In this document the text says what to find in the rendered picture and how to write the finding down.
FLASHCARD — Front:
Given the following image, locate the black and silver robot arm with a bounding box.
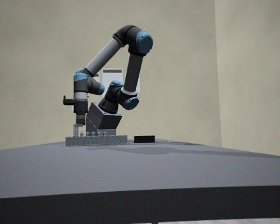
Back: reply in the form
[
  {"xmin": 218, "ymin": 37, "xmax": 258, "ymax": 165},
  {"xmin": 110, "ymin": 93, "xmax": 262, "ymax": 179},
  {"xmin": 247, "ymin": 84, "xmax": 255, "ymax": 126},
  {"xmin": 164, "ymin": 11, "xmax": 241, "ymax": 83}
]
[{"xmin": 73, "ymin": 25, "xmax": 153, "ymax": 115}]

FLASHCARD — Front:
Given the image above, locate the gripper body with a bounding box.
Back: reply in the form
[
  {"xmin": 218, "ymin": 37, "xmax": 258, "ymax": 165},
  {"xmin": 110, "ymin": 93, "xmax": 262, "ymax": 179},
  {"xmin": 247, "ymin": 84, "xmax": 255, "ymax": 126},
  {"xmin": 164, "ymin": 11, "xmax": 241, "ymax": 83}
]
[{"xmin": 63, "ymin": 92, "xmax": 89, "ymax": 125}]

